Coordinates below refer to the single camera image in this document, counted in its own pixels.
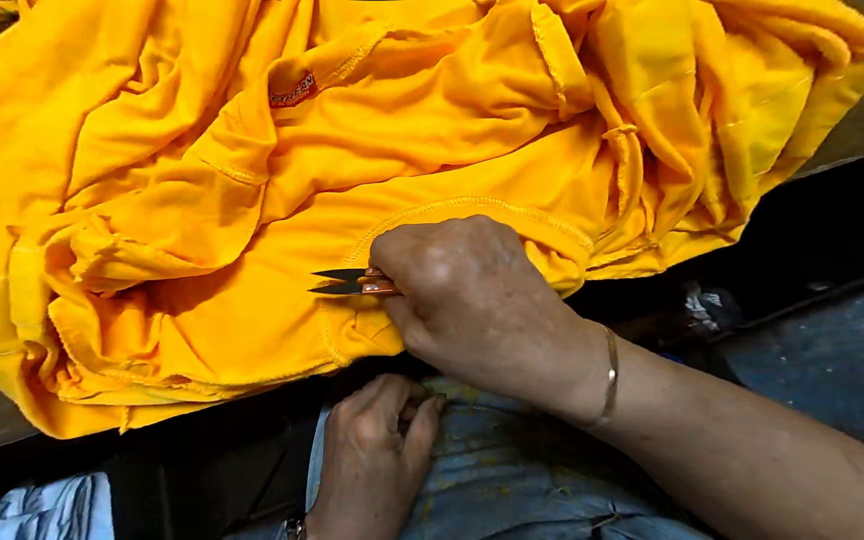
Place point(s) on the person's left thumb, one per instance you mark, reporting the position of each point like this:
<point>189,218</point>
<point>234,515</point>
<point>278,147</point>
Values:
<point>422,431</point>

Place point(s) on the yellow garment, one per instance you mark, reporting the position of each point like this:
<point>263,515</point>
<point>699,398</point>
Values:
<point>402,150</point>

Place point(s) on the person's left forearm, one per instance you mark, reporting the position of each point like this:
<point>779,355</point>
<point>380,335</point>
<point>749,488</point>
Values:
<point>316,534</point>

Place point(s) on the blue and white cloth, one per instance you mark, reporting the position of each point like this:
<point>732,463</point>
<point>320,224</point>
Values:
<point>49,510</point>

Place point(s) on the person's legs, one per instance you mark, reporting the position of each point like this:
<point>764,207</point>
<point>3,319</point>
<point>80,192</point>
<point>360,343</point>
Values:
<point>492,472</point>

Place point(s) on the person's right hand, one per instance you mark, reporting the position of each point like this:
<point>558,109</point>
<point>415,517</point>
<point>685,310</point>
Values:
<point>477,300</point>

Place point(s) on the person's left hand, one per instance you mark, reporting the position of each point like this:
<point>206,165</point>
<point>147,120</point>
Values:
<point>368,442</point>

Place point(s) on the person's right forearm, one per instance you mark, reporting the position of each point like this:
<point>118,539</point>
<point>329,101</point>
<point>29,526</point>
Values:
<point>732,427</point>

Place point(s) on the person's right fingers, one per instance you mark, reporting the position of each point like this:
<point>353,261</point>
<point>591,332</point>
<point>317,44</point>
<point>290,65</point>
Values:
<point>432,240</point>

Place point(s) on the person's left fingers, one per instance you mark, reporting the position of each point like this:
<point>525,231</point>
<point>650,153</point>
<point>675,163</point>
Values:
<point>383,395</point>

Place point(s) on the person's right thumb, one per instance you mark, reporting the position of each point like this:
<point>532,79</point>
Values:
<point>408,322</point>

